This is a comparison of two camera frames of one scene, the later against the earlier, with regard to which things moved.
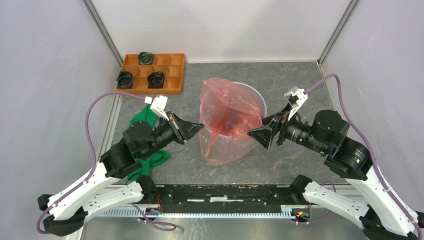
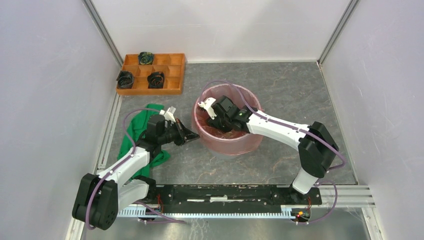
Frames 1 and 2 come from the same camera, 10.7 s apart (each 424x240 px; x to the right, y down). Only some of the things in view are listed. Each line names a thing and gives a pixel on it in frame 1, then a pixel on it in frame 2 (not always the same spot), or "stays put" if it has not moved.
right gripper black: [264, 134] → [214, 123]
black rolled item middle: [156, 80] stays put
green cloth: [147, 114] stays put
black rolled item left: [125, 79] stays put
